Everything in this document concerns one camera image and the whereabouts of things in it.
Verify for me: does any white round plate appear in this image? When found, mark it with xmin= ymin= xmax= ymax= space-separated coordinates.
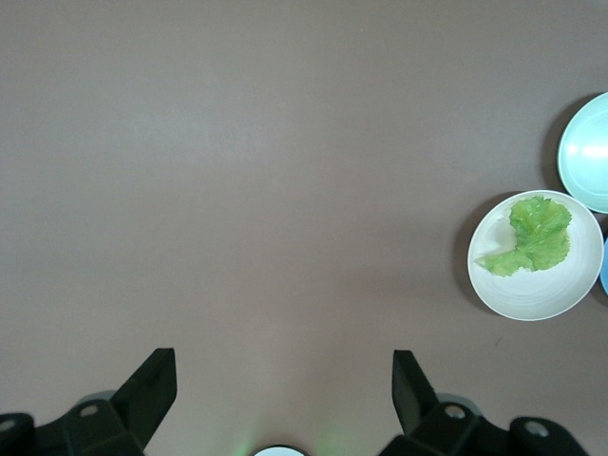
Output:
xmin=466 ymin=189 xmax=605 ymax=322

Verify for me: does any blue round plate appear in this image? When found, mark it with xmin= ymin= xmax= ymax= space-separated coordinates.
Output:
xmin=598 ymin=236 xmax=608 ymax=296

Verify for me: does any mint green round plate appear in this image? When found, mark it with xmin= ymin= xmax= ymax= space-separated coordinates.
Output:
xmin=557 ymin=91 xmax=608 ymax=215

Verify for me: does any pale round plate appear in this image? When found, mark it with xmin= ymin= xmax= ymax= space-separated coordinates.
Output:
xmin=253 ymin=445 xmax=306 ymax=456

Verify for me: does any green lettuce leaf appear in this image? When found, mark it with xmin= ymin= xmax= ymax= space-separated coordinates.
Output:
xmin=473 ymin=195 xmax=573 ymax=279

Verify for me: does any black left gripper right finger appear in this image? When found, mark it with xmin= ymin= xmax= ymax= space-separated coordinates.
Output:
xmin=378 ymin=350 xmax=594 ymax=456

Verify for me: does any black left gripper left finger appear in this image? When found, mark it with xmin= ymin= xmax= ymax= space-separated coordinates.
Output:
xmin=0 ymin=348 xmax=180 ymax=456

